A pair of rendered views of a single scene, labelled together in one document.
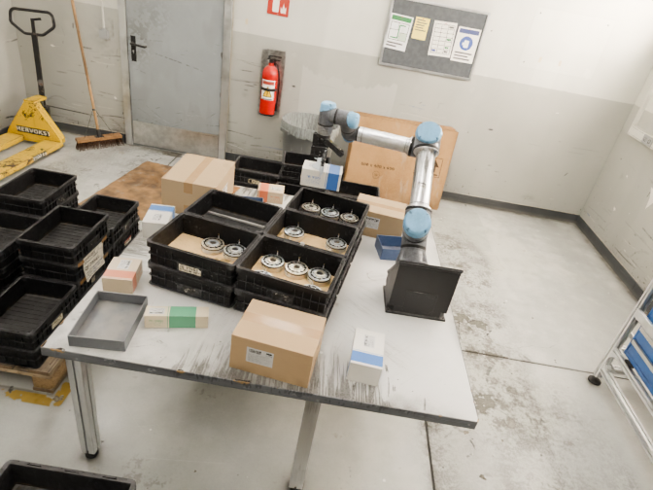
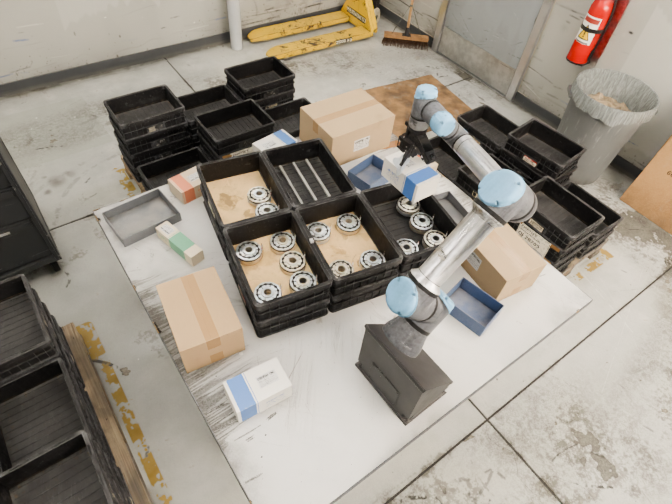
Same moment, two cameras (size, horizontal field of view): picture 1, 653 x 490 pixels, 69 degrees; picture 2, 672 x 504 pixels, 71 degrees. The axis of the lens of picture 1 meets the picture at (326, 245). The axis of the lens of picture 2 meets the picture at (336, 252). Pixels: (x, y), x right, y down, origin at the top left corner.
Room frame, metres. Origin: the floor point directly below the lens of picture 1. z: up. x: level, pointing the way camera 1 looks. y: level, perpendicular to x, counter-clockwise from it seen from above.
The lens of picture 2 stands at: (1.11, -0.87, 2.31)
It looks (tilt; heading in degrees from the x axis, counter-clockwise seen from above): 50 degrees down; 50
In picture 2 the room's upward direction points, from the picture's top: 7 degrees clockwise
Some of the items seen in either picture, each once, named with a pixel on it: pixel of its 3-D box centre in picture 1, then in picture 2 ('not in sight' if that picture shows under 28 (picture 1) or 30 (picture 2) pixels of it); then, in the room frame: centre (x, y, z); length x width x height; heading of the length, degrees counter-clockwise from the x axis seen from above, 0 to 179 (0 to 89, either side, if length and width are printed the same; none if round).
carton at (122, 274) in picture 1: (122, 275); (190, 185); (1.60, 0.84, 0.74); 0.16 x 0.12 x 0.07; 9
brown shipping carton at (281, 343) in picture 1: (278, 341); (201, 317); (1.33, 0.11, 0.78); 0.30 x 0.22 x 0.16; 83
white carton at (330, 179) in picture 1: (322, 175); (410, 175); (2.26, 0.09, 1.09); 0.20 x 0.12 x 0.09; 91
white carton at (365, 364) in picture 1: (365, 356); (258, 389); (1.38, -0.23, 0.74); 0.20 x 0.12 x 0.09; 176
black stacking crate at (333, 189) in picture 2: (234, 220); (307, 180); (2.02, 0.47, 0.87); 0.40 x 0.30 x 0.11; 80
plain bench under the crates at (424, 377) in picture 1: (284, 318); (331, 298); (1.98, 0.15, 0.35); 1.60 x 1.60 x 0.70; 1
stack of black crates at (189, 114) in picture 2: (1, 256); (210, 123); (2.10, 1.81, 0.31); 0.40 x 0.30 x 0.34; 1
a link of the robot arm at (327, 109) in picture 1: (327, 114); (424, 102); (2.25, 0.11, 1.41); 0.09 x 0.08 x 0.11; 77
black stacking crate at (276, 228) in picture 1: (311, 241); (345, 243); (1.95, 0.07, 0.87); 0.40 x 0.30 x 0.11; 80
